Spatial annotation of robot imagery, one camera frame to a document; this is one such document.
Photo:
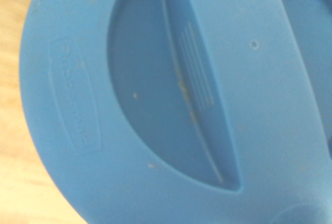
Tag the white pitcher with blue lid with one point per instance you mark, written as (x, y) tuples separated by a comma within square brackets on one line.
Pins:
[(166, 110)]

